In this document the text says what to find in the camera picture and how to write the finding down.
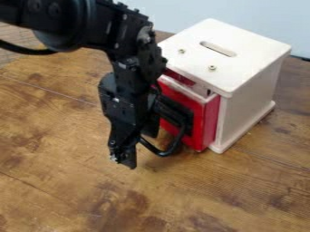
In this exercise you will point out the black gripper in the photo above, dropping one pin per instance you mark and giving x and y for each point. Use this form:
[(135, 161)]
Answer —
[(127, 99)]

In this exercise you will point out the black drawer handle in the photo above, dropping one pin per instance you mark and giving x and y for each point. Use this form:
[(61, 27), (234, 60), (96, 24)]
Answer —
[(179, 117)]

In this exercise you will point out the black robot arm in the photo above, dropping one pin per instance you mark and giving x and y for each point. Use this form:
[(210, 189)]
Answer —
[(99, 24)]

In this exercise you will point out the white wooden box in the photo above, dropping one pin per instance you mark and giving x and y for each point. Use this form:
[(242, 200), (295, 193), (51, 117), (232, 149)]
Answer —
[(222, 75)]

